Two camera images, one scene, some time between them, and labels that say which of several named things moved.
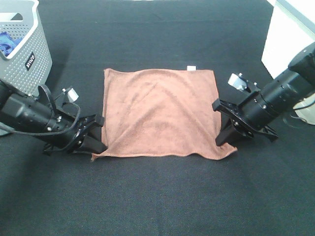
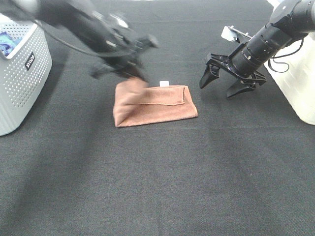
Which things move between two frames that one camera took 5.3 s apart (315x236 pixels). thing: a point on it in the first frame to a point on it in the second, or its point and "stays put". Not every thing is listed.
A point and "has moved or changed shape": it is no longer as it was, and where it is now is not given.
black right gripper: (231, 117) to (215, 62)
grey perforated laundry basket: (28, 66) stays put
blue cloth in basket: (7, 43) stays put
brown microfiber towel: (154, 111) has moved or changed shape
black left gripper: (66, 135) to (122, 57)
